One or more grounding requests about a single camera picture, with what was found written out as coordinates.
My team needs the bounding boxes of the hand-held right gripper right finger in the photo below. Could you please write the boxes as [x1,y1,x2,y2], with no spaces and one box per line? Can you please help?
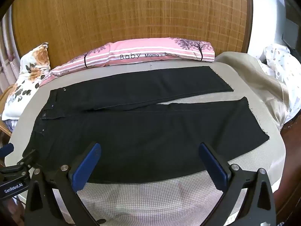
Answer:
[188,142,277,226]

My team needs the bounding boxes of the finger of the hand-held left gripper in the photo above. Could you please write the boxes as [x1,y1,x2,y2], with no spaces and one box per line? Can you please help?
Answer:
[16,149,39,169]
[0,143,14,160]

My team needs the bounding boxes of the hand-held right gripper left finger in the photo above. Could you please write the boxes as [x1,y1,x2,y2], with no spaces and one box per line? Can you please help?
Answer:
[26,142,107,226]

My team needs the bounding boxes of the black pants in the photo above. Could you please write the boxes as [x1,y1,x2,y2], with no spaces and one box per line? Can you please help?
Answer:
[24,66,270,184]

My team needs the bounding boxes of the wooden chair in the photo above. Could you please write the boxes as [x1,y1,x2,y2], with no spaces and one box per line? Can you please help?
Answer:
[0,85,15,137]

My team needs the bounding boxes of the grey woven bed mat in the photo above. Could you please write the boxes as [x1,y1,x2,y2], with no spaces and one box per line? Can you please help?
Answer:
[3,61,288,226]

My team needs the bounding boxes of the white floral pillow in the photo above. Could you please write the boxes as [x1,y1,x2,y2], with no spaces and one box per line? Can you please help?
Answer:
[2,42,51,121]

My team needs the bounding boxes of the pale pink curtain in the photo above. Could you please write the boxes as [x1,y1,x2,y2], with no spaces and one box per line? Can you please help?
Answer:
[0,7,24,95]

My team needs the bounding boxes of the beige quilted blanket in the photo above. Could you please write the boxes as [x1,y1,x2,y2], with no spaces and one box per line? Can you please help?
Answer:
[215,51,290,132]

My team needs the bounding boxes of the white dotted cloth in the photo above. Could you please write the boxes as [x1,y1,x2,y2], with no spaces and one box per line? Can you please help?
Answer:
[256,44,301,123]

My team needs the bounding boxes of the pink striped pillow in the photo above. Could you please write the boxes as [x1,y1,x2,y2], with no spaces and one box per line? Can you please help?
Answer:
[40,37,215,86]

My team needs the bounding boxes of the wooden bamboo headboard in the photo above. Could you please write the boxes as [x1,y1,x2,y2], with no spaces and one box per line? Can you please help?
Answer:
[11,0,254,68]

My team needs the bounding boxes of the dark wooden bed frame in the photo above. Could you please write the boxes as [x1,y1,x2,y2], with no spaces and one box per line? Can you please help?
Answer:
[274,119,301,218]

